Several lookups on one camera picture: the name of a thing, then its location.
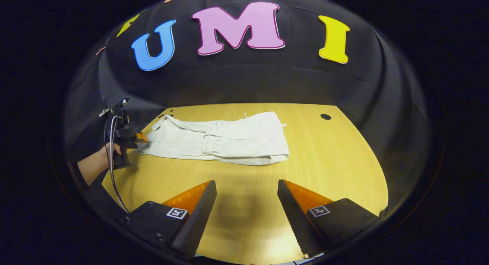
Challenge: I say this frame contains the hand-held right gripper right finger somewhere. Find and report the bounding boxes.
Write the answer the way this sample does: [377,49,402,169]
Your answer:
[277,179,381,258]

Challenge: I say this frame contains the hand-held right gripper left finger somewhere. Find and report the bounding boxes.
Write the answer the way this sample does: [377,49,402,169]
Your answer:
[116,180,217,260]

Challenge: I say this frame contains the white jeans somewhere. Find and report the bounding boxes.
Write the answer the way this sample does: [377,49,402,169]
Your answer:
[136,111,290,166]

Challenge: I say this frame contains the black backdrop cloth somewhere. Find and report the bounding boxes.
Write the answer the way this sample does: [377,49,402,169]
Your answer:
[63,0,434,219]

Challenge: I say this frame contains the thin gripper cable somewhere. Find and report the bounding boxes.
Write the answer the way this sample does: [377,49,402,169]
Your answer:
[103,114,130,215]

